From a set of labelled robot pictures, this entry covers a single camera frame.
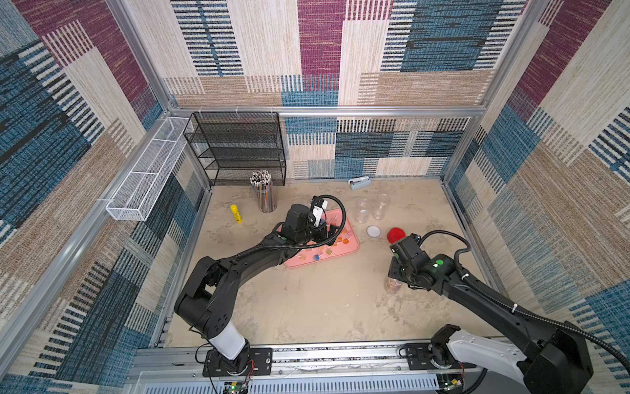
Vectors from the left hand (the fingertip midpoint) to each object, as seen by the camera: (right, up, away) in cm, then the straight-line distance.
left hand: (332, 224), depth 87 cm
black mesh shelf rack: (-39, +32, +21) cm, 55 cm away
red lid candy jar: (+20, +5, +16) cm, 26 cm away
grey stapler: (+13, +17, +31) cm, 37 cm away
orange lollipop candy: (+6, -8, +12) cm, 15 cm away
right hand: (+22, -16, -5) cm, 28 cm away
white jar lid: (+18, -4, +15) cm, 23 cm away
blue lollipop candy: (-6, -13, +7) cm, 16 cm away
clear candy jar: (+13, +5, +14) cm, 20 cm away
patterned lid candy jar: (+20, -20, -4) cm, 29 cm away
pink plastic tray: (-10, -13, +9) cm, 18 cm away
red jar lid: (+26, -5, +11) cm, 29 cm away
